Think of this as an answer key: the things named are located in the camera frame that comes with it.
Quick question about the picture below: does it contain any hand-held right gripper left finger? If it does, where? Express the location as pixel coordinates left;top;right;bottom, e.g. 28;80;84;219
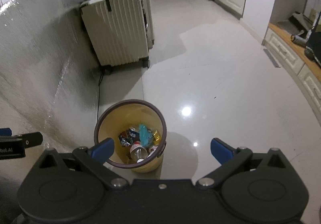
32;138;130;190

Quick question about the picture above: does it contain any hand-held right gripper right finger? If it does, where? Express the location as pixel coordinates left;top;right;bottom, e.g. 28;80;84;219
196;138;293;190

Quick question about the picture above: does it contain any crushed blue can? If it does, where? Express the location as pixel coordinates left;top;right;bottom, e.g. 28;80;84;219
118;129;140;148

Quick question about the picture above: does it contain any yellow plastic trash bin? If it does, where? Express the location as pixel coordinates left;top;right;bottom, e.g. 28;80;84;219
94;99;167;173

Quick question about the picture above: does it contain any clear bottle with red label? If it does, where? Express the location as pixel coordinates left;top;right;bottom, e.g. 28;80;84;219
130;141;148;163

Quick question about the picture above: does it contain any teal plastic lid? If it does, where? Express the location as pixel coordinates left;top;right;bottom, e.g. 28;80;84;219
139;124;154;148

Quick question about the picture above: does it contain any silver foil table cover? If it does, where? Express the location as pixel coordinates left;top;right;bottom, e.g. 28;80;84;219
0;0;101;154

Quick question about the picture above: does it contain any white drawer bench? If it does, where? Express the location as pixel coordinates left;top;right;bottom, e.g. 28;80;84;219
262;22;321;114

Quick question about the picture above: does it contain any cream hard-shell suitcase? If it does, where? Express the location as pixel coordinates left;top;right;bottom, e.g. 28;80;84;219
80;0;154;71

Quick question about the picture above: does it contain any black printed cushion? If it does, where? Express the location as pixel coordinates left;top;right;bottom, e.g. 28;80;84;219
305;11;321;66

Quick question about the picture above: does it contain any black power cable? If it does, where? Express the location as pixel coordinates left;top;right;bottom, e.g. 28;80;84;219
97;67;106;124

